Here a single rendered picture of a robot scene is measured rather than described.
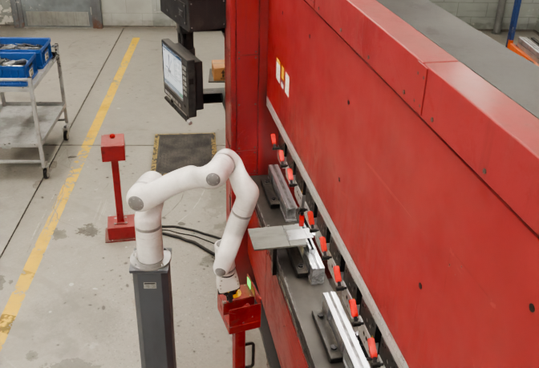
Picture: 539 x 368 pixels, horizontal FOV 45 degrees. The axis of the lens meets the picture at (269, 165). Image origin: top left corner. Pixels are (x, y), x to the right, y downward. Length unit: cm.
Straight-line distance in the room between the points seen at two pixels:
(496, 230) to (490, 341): 26
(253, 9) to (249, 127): 70
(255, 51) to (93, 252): 207
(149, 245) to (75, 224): 235
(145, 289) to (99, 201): 251
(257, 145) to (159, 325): 129
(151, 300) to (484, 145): 207
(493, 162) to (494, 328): 37
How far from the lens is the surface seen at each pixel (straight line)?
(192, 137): 651
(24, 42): 647
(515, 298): 145
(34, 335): 438
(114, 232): 501
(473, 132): 149
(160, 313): 322
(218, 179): 264
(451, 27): 203
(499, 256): 148
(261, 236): 326
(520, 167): 134
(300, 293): 311
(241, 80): 376
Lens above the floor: 284
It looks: 28 degrees down
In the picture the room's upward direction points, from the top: 1 degrees clockwise
